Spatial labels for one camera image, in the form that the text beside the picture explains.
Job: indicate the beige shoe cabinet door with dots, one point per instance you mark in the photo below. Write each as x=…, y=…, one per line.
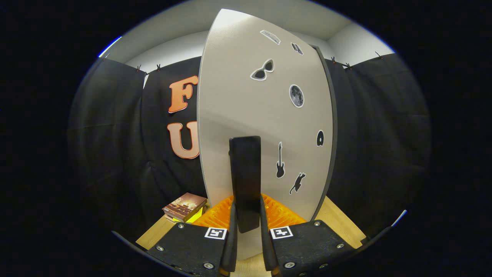
x=238, y=96

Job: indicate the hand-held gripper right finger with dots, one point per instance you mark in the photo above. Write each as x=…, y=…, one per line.
x=266, y=250

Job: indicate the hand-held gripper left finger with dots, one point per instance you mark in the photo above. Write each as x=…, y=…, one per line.
x=232, y=250

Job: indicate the black backdrop cloth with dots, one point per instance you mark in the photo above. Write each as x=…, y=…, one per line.
x=384, y=134

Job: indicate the yellow book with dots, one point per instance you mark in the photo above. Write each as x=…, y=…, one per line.
x=196, y=216

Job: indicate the brown cover book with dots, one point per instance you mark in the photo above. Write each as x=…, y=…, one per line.
x=184, y=204

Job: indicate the ceiling light panel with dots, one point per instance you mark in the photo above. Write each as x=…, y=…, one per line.
x=110, y=46

